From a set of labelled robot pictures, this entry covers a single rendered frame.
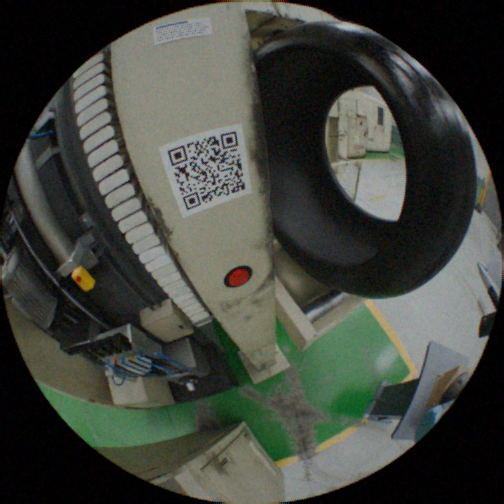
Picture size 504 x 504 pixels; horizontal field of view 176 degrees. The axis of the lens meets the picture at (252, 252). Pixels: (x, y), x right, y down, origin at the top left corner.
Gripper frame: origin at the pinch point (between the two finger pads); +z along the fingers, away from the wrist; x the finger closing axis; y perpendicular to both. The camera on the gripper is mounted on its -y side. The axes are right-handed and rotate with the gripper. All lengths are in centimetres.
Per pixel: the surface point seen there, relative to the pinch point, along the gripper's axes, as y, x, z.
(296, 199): -10, 3, 57
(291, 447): -118, 49, -22
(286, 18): 56, 0, 49
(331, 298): -19.0, 16.0, 25.9
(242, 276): -4.1, 32.6, 29.5
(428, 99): 19.2, 17.5, 14.6
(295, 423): -116, 38, -4
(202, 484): -27, 63, -4
